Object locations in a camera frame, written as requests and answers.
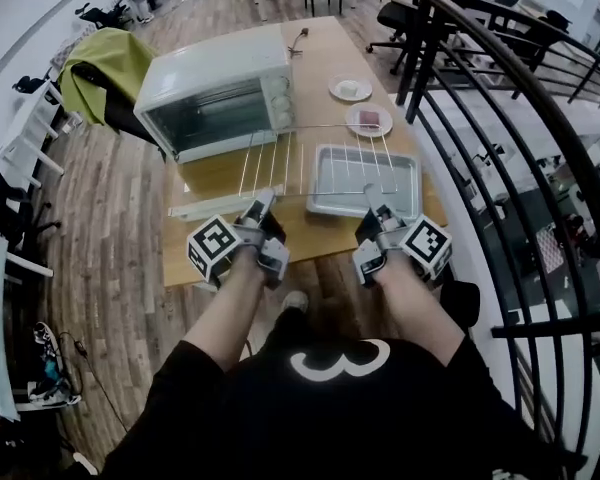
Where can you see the white toaster oven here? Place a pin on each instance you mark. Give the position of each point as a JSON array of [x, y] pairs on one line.
[[215, 88]]

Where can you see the person's white shoe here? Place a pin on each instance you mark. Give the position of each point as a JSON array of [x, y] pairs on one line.
[[295, 300]]

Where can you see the white plate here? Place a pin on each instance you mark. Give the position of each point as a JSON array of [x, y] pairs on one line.
[[355, 123], [362, 93]]

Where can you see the black swivel chair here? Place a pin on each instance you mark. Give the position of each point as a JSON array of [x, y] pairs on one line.
[[102, 15]]

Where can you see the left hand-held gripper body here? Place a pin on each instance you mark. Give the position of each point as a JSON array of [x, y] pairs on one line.
[[215, 248]]

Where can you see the black chair under cloth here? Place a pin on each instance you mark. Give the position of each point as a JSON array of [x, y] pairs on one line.
[[125, 113]]

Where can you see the white food block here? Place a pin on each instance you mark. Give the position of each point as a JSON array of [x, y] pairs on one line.
[[347, 87]]

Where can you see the green cloth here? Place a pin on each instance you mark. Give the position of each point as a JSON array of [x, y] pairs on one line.
[[105, 63]]

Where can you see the black office chair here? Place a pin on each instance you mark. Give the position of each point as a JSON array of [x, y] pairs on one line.
[[397, 15]]

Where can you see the person's left forearm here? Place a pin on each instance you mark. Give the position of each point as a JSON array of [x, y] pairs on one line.
[[232, 303]]

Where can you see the silver baking tray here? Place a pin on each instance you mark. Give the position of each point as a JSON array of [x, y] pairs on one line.
[[352, 195]]

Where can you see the black metal railing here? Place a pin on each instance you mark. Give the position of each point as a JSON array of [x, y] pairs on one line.
[[530, 118]]

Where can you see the person's black printed shirt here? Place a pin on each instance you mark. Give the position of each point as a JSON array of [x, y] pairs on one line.
[[330, 418]]

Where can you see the black and white sneakers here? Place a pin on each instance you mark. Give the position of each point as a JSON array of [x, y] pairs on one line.
[[50, 368]]

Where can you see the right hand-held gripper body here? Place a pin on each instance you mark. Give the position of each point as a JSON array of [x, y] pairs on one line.
[[425, 243]]

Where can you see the person's right forearm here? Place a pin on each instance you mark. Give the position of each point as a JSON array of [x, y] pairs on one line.
[[415, 308]]

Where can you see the red-brown food slice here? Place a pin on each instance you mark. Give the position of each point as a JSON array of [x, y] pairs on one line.
[[369, 117]]

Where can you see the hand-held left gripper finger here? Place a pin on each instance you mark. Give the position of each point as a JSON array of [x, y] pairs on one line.
[[266, 199]]

